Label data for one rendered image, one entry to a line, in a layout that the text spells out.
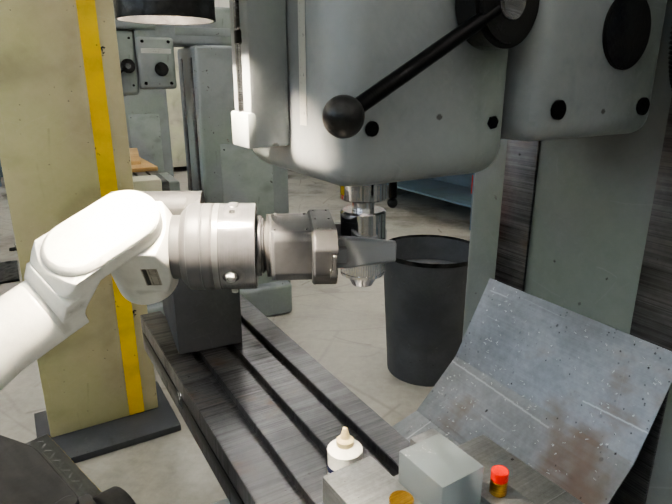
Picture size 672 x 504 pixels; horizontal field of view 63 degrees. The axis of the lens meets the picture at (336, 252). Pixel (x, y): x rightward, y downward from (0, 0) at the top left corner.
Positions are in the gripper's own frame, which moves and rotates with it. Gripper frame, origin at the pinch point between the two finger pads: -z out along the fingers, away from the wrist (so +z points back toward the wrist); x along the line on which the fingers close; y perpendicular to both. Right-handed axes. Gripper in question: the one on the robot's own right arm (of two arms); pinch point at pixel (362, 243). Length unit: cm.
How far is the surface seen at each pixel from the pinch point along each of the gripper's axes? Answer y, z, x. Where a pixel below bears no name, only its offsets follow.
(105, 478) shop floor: 124, 74, 120
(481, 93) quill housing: -15.5, -9.0, -6.8
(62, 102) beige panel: -8, 83, 151
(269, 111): -13.8, 9.3, -6.5
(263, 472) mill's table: 31.9, 11.3, 4.8
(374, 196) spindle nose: -5.5, -0.7, -2.3
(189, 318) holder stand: 25, 25, 39
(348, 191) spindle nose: -5.9, 1.8, -1.7
